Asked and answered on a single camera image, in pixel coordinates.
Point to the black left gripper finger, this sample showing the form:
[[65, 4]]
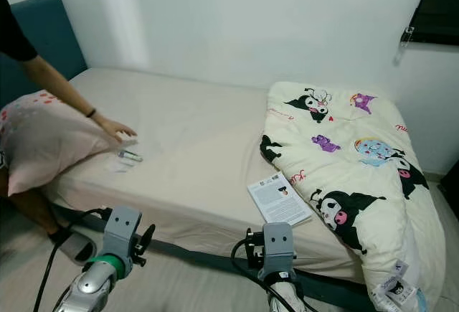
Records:
[[148, 237]]

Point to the white printed booklet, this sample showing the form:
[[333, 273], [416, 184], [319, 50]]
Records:
[[280, 199]]

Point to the small white green tube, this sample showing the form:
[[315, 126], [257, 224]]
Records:
[[130, 156]]

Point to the pink patterned pillow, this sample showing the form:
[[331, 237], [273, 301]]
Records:
[[43, 140]]

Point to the black-shirt person's right forearm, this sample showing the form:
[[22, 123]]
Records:
[[63, 88]]

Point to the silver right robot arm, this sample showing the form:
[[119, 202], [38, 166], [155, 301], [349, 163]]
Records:
[[287, 299]]

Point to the black-shirt person's right hand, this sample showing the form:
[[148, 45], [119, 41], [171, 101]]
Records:
[[113, 125]]

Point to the grey slipper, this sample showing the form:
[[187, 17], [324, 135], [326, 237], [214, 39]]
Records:
[[77, 249]]

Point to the clear plastic wrapper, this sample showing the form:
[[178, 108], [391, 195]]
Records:
[[118, 165]]

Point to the beige sheeted mattress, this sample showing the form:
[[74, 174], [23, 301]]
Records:
[[201, 140]]

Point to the cream cartoon print quilt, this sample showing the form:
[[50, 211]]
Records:
[[351, 168]]

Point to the white quilt label tag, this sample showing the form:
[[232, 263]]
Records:
[[398, 287]]

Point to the teal upholstered headboard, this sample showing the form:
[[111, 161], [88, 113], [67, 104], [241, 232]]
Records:
[[50, 32]]

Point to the person in black shirt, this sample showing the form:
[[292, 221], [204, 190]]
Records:
[[14, 29]]

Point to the dark window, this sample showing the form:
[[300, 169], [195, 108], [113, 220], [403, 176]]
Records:
[[437, 7]]

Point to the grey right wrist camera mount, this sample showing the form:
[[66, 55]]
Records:
[[278, 247]]

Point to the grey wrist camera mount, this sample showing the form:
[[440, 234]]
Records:
[[122, 227], [278, 247]]

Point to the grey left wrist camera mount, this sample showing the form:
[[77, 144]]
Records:
[[122, 227]]

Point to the dark teal bed frame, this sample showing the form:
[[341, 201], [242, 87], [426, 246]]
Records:
[[208, 253]]

